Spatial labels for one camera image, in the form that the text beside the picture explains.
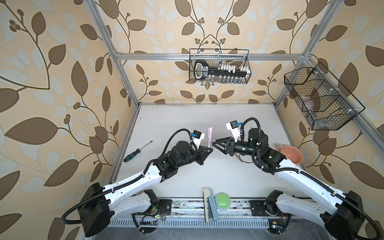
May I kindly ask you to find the side wire basket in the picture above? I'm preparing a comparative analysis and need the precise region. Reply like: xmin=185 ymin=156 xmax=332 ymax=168
xmin=284 ymin=63 xmax=366 ymax=131

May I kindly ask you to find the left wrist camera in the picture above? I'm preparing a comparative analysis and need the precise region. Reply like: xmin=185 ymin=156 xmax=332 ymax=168
xmin=191 ymin=130 xmax=205 ymax=149

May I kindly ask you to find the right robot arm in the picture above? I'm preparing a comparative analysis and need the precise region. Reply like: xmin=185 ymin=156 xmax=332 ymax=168
xmin=212 ymin=118 xmax=384 ymax=240

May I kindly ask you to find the pink pen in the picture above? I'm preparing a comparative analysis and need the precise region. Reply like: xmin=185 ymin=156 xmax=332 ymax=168
xmin=208 ymin=128 xmax=213 ymax=140

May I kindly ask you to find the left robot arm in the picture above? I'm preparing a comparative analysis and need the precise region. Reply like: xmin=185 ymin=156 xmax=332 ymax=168
xmin=61 ymin=129 xmax=213 ymax=238

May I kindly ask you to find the black tool in basket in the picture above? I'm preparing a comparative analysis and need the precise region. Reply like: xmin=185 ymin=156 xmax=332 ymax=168
xmin=192 ymin=60 xmax=251 ymax=80

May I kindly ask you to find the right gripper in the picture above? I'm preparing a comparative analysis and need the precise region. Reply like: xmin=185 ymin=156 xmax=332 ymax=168
xmin=212 ymin=136 xmax=259 ymax=159

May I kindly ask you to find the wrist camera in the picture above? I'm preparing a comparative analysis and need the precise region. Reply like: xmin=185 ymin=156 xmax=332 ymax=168
xmin=191 ymin=130 xmax=205 ymax=149
xmin=226 ymin=121 xmax=242 ymax=142

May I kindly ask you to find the green handled screwdriver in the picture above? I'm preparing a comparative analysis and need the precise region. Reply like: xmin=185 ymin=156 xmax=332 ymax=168
xmin=123 ymin=141 xmax=153 ymax=163

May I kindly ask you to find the rear wire basket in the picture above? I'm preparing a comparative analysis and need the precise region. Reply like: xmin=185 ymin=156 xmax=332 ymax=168
xmin=189 ymin=48 xmax=252 ymax=85

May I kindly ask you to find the pink cup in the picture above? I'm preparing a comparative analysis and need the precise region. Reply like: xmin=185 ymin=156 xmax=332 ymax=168
xmin=277 ymin=144 xmax=304 ymax=165

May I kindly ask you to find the green push button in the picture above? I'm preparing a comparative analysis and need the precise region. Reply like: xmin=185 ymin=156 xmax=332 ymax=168
xmin=215 ymin=193 xmax=231 ymax=211

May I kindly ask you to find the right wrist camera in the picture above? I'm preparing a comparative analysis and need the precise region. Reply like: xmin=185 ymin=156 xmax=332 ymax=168
xmin=226 ymin=121 xmax=242 ymax=142

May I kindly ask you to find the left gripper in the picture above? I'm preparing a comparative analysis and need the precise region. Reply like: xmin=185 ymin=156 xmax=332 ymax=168
xmin=175 ymin=144 xmax=214 ymax=170

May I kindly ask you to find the grey bracket tool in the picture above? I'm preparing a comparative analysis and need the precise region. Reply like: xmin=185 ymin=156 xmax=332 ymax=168
xmin=203 ymin=188 xmax=219 ymax=223

